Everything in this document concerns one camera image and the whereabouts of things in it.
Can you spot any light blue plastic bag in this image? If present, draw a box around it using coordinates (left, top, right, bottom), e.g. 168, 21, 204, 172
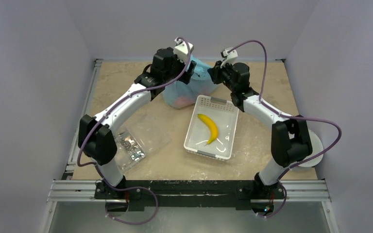
163, 57, 217, 109

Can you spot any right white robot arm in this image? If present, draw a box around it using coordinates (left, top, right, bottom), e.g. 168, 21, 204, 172
208, 61, 313, 198

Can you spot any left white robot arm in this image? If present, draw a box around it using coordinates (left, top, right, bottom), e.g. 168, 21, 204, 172
78, 43, 196, 199

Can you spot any yellow fake banana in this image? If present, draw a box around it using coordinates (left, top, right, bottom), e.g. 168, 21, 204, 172
197, 114, 219, 145

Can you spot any white plastic basket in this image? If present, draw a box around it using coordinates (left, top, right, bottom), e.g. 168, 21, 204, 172
184, 95, 238, 160

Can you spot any clear plastic screw box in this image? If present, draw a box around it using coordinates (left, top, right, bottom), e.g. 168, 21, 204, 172
113, 114, 171, 174

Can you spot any white filament spool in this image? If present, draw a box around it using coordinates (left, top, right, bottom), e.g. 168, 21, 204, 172
292, 129, 323, 170

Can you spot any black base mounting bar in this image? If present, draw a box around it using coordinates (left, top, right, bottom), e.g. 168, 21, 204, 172
94, 180, 285, 215

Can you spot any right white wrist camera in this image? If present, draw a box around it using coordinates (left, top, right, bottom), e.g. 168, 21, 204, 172
220, 47, 238, 68

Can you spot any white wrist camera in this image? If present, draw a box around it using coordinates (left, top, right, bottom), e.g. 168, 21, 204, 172
220, 47, 238, 68
173, 37, 194, 63

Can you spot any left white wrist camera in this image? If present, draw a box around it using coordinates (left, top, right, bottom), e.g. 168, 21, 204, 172
173, 37, 194, 63

